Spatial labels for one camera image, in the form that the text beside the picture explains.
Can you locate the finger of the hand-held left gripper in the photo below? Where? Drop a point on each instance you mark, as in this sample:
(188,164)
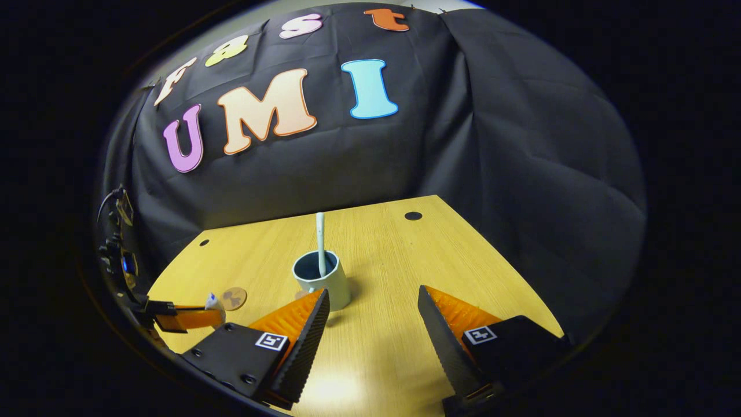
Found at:
(194,318)

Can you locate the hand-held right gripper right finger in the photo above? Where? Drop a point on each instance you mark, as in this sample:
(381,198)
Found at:
(446,341)

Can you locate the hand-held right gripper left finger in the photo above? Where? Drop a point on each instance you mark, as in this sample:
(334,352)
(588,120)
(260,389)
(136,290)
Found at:
(307,347)

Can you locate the round cork coaster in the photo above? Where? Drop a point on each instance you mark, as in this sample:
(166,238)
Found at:
(236,299)

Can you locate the pale green toothbrush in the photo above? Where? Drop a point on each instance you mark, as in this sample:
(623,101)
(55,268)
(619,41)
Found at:
(320,237)

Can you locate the wooden desktop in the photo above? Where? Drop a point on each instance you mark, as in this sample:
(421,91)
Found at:
(382,260)

